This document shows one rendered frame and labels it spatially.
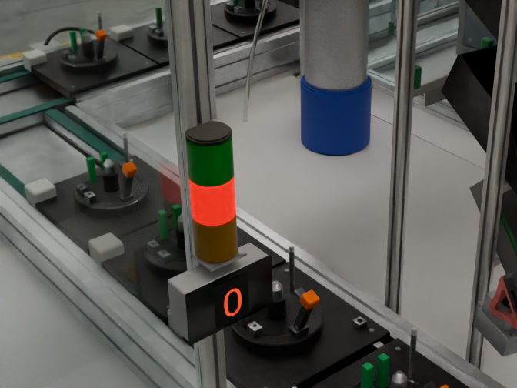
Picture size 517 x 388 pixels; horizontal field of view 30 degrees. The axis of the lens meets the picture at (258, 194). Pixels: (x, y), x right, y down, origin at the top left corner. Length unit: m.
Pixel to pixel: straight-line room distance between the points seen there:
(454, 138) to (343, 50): 0.36
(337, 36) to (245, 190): 0.37
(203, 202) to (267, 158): 1.08
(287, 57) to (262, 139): 0.39
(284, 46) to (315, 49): 0.47
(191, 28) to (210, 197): 0.18
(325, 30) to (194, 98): 1.02
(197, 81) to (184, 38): 0.06
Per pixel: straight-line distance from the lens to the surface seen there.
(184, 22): 0.99
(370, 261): 1.79
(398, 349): 1.42
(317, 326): 1.43
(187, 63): 1.01
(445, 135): 2.23
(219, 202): 1.05
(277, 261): 1.60
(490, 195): 1.30
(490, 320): 1.26
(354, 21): 2.02
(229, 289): 1.12
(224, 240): 1.08
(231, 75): 2.43
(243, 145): 2.18
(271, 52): 2.49
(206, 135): 1.02
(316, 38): 2.04
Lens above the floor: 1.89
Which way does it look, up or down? 31 degrees down
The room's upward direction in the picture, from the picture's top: 2 degrees counter-clockwise
